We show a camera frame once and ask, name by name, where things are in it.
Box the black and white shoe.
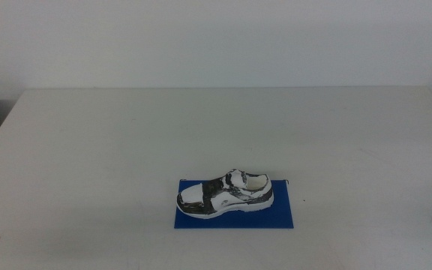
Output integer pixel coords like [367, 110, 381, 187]
[176, 168, 275, 220]

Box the blue mat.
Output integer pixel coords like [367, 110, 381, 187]
[173, 178, 295, 230]

